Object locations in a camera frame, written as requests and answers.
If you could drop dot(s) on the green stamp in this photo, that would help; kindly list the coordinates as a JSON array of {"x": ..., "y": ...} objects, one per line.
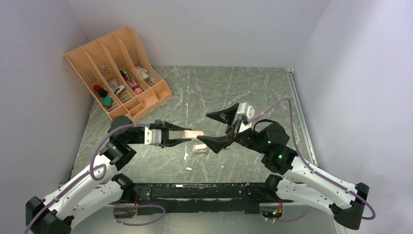
[{"x": 107, "y": 102}]

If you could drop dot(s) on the black round stamp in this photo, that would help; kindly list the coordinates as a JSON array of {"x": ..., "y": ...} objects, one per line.
[{"x": 102, "y": 93}]

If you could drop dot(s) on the peach plastic file organizer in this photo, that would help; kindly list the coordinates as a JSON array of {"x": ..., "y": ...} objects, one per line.
[{"x": 101, "y": 60}]

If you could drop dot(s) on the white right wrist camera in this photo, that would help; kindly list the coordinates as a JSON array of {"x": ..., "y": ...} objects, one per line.
[{"x": 245, "y": 110}]

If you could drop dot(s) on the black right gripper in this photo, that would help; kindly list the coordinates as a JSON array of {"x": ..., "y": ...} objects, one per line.
[{"x": 216, "y": 143}]

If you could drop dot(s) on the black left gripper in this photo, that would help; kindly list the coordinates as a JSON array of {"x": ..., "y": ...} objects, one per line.
[{"x": 165, "y": 126}]

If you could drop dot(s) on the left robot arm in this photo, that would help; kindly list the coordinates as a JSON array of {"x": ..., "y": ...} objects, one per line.
[{"x": 100, "y": 183}]

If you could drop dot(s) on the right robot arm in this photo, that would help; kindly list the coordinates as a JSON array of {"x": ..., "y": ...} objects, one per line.
[{"x": 293, "y": 177}]

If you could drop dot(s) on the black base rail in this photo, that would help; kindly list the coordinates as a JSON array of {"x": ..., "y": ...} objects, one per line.
[{"x": 245, "y": 197}]

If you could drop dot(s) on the grey white stapler in organizer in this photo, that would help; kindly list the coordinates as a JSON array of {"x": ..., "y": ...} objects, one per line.
[{"x": 119, "y": 90}]

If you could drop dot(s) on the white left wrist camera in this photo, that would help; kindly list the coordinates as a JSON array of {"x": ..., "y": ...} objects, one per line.
[{"x": 152, "y": 136}]

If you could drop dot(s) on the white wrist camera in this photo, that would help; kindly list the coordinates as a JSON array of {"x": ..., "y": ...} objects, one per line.
[
  {"x": 245, "y": 110},
  {"x": 152, "y": 136}
]

